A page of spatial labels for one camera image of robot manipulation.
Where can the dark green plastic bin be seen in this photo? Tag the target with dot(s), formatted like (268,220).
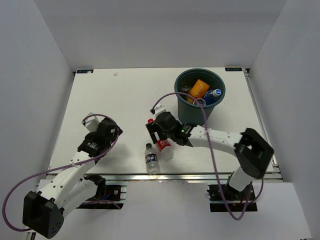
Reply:
(191,113)

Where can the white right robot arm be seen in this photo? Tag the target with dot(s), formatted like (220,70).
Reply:
(253,153)

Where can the aluminium table front rail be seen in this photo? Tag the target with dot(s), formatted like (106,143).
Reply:
(198,177)

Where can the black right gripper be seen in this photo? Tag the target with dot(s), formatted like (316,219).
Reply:
(153,127)

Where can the orange juice bottle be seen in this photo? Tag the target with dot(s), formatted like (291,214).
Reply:
(199,89)
(189,100)

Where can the red label water bottle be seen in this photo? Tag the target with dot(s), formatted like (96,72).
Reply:
(165,147)

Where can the pepsi bottle black cap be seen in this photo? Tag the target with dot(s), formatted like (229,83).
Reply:
(151,160)

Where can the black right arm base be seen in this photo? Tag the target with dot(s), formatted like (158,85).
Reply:
(234,199)

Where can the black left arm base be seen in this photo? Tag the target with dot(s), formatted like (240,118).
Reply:
(109,194)

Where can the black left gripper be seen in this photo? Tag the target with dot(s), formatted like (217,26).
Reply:
(90,135)

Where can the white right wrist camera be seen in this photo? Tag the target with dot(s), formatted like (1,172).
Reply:
(157,110)

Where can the blue sticker left corner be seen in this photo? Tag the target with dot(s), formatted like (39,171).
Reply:
(84,71)

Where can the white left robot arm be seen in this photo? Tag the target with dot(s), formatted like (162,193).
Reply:
(44,211)

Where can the tall blue label water bottle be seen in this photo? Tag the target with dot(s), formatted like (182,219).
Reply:
(212,96)

